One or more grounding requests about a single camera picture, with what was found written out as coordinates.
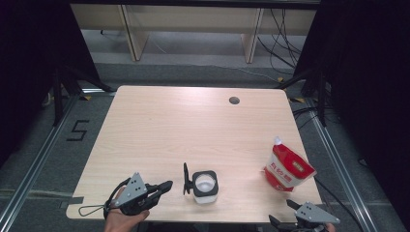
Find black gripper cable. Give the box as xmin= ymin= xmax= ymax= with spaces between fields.
xmin=103 ymin=178 xmax=132 ymax=220

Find black curtain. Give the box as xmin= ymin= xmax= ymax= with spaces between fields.
xmin=0 ymin=0 xmax=102 ymax=168
xmin=293 ymin=0 xmax=410 ymax=223

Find person's left hand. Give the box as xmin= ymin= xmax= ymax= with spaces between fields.
xmin=103 ymin=187 xmax=151 ymax=232

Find long black cable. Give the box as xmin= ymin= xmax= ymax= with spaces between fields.
xmin=313 ymin=176 xmax=359 ymax=232

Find bundle of black cables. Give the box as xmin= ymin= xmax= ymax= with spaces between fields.
xmin=255 ymin=8 xmax=306 ymax=75

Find red and white sugar pouch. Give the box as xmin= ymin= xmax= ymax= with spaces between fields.
xmin=263 ymin=135 xmax=317 ymax=193

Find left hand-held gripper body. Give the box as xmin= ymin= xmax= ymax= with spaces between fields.
xmin=110 ymin=172 xmax=162 ymax=217

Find black metal stand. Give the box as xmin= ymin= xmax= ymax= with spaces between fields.
xmin=52 ymin=64 xmax=114 ymax=128
xmin=275 ymin=68 xmax=328 ymax=128

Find beige wooden desk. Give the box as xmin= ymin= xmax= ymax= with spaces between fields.
xmin=70 ymin=3 xmax=318 ymax=64

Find black cables on floor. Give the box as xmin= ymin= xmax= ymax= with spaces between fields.
xmin=291 ymin=105 xmax=327 ymax=131

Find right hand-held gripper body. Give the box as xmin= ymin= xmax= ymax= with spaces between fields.
xmin=283 ymin=201 xmax=341 ymax=232

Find short aluminium floor rail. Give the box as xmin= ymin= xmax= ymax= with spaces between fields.
xmin=78 ymin=87 xmax=118 ymax=95

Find glass jar with black lid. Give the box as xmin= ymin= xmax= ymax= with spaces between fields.
xmin=182 ymin=161 xmax=220 ymax=205

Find gray floor tape strip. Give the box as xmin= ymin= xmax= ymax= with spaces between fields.
xmin=0 ymin=188 xmax=85 ymax=205

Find short white cable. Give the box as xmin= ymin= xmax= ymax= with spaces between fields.
xmin=41 ymin=91 xmax=53 ymax=108

